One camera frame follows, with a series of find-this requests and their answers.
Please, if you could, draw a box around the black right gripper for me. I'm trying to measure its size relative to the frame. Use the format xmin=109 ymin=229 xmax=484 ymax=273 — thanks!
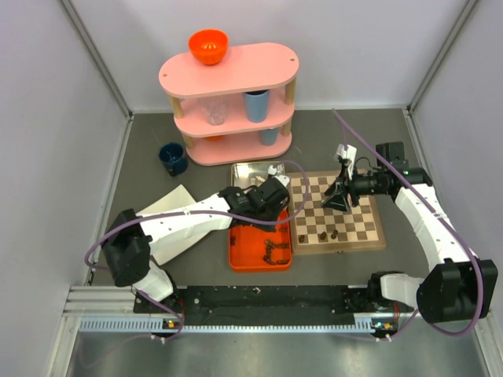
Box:
xmin=321 ymin=163 xmax=387 ymax=212

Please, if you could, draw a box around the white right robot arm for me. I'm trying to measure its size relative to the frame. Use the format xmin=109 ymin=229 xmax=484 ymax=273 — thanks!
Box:
xmin=322 ymin=141 xmax=498 ymax=324

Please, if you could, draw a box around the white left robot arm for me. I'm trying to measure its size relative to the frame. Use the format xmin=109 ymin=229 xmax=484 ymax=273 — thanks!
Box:
xmin=101 ymin=174 xmax=290 ymax=312

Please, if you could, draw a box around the wooden chess board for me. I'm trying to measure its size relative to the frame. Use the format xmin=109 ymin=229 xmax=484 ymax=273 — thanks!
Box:
xmin=288 ymin=170 xmax=387 ymax=255

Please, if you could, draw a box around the orange tin box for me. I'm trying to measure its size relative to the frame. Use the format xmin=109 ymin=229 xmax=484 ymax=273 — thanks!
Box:
xmin=229 ymin=222 xmax=292 ymax=273

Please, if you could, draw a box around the blue cup bottom shelf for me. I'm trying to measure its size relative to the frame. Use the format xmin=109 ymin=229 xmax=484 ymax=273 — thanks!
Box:
xmin=259 ymin=128 xmax=280 ymax=146

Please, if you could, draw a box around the blue cup shelf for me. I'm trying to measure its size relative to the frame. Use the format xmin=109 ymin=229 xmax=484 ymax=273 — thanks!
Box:
xmin=259 ymin=128 xmax=280 ymax=146
xmin=243 ymin=90 xmax=270 ymax=123

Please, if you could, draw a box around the white paper sheet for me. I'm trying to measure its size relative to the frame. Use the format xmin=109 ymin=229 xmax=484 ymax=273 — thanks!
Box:
xmin=136 ymin=185 xmax=208 ymax=265

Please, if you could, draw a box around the pink three-tier shelf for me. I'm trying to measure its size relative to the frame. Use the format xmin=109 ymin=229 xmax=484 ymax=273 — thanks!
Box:
xmin=159 ymin=42 xmax=299 ymax=166

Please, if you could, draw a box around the blue cup middle shelf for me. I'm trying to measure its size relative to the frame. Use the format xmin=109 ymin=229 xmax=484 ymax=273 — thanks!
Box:
xmin=243 ymin=90 xmax=270 ymax=123

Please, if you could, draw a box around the dark blue mug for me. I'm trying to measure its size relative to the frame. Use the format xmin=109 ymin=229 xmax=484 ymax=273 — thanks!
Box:
xmin=158 ymin=142 xmax=188 ymax=177

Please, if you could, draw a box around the clear glass cup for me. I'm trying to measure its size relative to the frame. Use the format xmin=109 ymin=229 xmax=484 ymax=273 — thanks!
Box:
xmin=198 ymin=96 xmax=228 ymax=126

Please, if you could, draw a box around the orange bowl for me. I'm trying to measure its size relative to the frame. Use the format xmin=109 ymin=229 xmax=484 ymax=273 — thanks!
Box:
xmin=188 ymin=28 xmax=229 ymax=65

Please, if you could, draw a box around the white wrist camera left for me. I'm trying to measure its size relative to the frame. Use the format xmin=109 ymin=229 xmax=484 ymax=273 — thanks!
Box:
xmin=267 ymin=163 xmax=290 ymax=188

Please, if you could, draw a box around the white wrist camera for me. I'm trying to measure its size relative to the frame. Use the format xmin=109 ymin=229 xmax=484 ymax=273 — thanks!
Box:
xmin=267 ymin=163 xmax=290 ymax=188
xmin=336 ymin=144 xmax=357 ymax=181

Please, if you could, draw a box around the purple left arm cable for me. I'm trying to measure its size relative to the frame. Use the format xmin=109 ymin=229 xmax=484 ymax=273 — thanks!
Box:
xmin=83 ymin=159 xmax=309 ymax=346

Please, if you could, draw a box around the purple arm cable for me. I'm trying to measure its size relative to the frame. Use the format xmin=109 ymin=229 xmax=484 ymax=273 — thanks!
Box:
xmin=332 ymin=108 xmax=484 ymax=342
xmin=83 ymin=159 xmax=309 ymax=346

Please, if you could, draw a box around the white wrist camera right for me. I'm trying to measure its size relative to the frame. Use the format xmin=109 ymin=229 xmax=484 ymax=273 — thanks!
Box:
xmin=336 ymin=144 xmax=357 ymax=181

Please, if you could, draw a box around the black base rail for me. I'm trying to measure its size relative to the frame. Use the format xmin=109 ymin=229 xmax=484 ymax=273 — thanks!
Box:
xmin=133 ymin=284 xmax=402 ymax=326

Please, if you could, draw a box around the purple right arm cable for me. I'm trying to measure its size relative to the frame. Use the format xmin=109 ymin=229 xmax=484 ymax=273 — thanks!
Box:
xmin=332 ymin=108 xmax=484 ymax=342

